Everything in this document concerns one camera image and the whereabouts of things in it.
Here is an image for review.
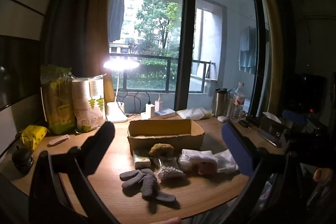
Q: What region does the clear water bottle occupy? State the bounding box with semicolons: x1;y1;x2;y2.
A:
230;93;246;122

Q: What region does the white folding knife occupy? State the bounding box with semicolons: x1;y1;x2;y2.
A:
48;134;70;146

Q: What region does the white desk lamp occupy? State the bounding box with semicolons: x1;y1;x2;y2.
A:
103;59;139;123

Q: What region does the white power strip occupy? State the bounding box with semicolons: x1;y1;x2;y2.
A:
140;109;176;119

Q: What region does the hanging blue towel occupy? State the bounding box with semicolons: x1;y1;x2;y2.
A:
238;26;259;73

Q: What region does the person's left hand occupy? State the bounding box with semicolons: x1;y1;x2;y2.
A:
154;217;182;224

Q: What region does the pink plush toy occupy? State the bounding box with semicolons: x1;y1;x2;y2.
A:
198;164;218;175

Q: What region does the white plastic bag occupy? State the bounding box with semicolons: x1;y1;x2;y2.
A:
214;149;239;174

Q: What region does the balcony railing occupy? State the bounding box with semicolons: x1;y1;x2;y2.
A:
109;53;218;93

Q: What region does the steel thermos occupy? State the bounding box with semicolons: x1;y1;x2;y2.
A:
214;88;230;117

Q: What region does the green paper cup pack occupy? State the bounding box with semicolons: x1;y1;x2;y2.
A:
40;64;74;135

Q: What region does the cardboard box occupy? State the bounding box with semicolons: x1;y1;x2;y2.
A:
127;119;205;156

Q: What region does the black round object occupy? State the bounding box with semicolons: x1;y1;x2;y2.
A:
11;147;34;173

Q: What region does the brown sponge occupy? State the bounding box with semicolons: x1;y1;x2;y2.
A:
148;143;174;157

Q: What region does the white packet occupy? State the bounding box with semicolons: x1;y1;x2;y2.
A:
176;108;213;120

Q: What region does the dark curtain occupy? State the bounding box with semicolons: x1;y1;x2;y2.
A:
42;0;118;77

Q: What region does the clear plastic bag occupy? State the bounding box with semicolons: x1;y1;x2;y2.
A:
178;149;218;174

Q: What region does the hanging dark garment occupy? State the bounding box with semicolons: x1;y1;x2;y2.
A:
109;0;126;43

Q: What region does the person's right hand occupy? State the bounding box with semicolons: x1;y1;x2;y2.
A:
314;168;332;184

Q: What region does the black case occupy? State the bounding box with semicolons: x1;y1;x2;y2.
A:
238;115;260;128

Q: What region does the small flat box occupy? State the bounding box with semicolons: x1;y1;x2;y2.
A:
133;152;152;168

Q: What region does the white textured brush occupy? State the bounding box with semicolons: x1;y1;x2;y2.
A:
157;157;185;180

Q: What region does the black cable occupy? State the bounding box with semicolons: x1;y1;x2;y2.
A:
117;89;151;117

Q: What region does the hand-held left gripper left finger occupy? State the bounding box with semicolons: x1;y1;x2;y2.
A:
29;122;118;224

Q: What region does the grey glove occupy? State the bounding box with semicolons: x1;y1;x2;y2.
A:
119;168;177;203

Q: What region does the dark window frame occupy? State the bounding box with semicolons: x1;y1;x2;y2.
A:
175;0;197;111

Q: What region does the yellow packet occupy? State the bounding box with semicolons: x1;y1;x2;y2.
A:
20;125;50;152

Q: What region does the white paper cup pack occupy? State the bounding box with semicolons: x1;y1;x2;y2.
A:
71;74;107;132

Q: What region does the tissue box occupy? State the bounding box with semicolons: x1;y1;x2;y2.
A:
259;112;286;147

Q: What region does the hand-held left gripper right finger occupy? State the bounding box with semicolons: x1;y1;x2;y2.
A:
215;123;305;224

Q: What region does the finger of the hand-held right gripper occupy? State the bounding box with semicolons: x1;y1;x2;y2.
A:
282;109;307;125

